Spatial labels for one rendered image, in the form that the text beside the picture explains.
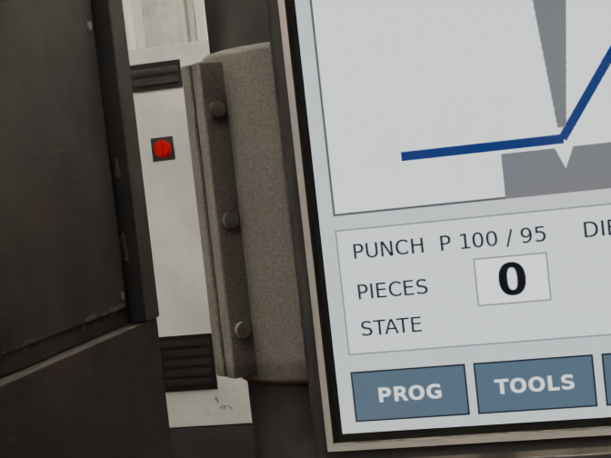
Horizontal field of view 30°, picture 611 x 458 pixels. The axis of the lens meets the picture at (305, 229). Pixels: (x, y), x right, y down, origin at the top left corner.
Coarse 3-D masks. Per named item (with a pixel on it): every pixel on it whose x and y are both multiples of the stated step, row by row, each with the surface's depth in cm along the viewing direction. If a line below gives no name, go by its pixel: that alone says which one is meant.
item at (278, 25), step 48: (288, 0) 51; (288, 48) 50; (288, 96) 51; (288, 144) 51; (288, 192) 51; (336, 384) 52; (336, 432) 52; (384, 432) 51; (432, 432) 51; (480, 432) 50; (528, 432) 50; (576, 432) 49
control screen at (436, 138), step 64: (320, 0) 50; (384, 0) 50; (448, 0) 49; (512, 0) 49; (576, 0) 48; (320, 64) 51; (384, 64) 50; (448, 64) 50; (512, 64) 49; (576, 64) 49; (320, 128) 51; (384, 128) 50; (448, 128) 50; (512, 128) 49; (576, 128) 49; (320, 192) 51; (384, 192) 51; (448, 192) 50; (512, 192) 49; (576, 192) 49; (384, 256) 51; (448, 256) 50; (576, 256) 49; (384, 320) 51; (448, 320) 50; (512, 320) 50; (576, 320) 49; (384, 384) 51; (448, 384) 51; (512, 384) 50; (576, 384) 50
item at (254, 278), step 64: (256, 0) 63; (192, 64) 63; (256, 64) 62; (192, 128) 64; (256, 128) 63; (256, 192) 63; (256, 256) 64; (256, 320) 64; (256, 384) 66; (256, 448) 68
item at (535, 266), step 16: (496, 256) 50; (512, 256) 50; (528, 256) 49; (544, 256) 49; (480, 272) 50; (496, 272) 50; (512, 272) 50; (528, 272) 50; (544, 272) 49; (480, 288) 50; (496, 288) 50; (512, 288) 50; (528, 288) 50; (544, 288) 49; (480, 304) 50; (496, 304) 50
